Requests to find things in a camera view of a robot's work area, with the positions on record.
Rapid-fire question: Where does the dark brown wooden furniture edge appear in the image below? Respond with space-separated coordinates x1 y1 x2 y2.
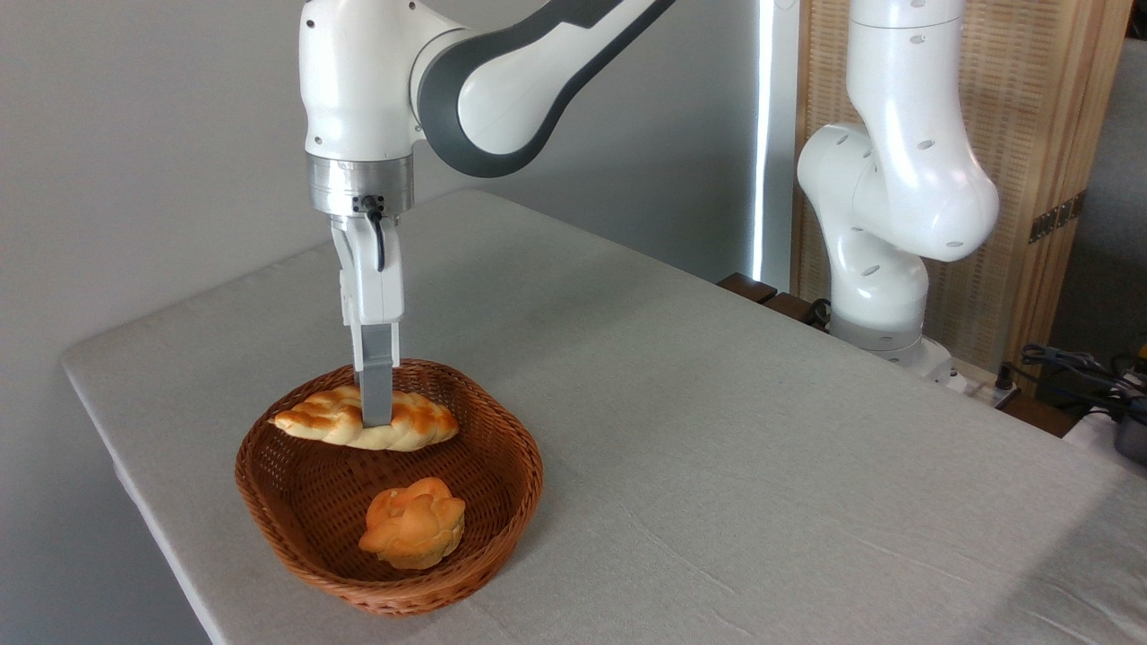
717 272 832 329

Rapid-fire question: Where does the black cable bundle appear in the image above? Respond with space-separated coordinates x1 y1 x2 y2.
1020 344 1147 406

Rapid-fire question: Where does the round knotted bread bun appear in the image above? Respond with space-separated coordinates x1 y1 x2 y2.
358 477 467 571

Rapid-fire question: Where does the metal screen hinge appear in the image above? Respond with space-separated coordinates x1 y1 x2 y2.
1028 190 1088 245

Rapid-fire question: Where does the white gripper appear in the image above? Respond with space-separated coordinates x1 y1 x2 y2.
330 213 406 429

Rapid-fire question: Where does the brown wicker basket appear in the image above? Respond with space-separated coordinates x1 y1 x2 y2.
235 358 545 617

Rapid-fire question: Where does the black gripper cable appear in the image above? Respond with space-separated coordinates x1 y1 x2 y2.
352 194 387 273

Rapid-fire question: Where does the long braided bread loaf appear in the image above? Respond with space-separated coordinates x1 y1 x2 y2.
268 386 460 452

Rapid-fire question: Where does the grey tablecloth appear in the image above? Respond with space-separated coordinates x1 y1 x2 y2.
61 188 1147 645

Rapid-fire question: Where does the grey device box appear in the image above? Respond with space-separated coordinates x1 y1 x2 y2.
1114 399 1147 466

